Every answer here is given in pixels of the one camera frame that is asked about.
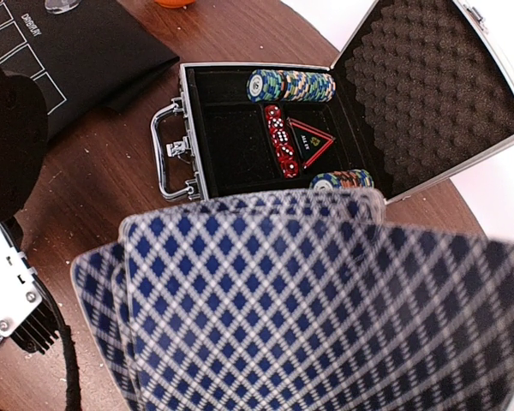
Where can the red dice set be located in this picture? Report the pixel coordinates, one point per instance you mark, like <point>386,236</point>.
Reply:
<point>284,149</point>

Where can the red triangle card in case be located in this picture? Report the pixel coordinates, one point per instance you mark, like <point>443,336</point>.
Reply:
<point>311,142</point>

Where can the right chip row in case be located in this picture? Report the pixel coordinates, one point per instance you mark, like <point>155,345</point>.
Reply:
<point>356,178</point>

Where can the orange bowl white inside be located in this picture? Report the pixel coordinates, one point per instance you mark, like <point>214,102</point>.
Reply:
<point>174,4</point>

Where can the left chip row in case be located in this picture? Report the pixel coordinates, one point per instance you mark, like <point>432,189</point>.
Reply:
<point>270,85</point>

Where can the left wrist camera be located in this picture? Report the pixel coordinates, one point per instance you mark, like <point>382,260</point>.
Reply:
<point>26,316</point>

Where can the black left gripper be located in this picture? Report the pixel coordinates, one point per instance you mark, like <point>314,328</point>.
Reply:
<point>23,140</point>

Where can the aluminium poker chip case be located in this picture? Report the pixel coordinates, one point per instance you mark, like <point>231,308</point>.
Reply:
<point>421,94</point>

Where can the clear acrylic dealer button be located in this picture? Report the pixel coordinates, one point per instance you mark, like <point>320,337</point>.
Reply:
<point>57,7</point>

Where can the black poker table mat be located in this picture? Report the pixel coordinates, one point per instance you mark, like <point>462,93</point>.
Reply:
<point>96,54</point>

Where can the boxed deck of cards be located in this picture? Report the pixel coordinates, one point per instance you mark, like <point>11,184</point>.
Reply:
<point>300,300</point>

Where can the chip row in case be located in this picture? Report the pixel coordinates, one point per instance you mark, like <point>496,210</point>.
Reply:
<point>356,178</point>
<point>270,85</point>

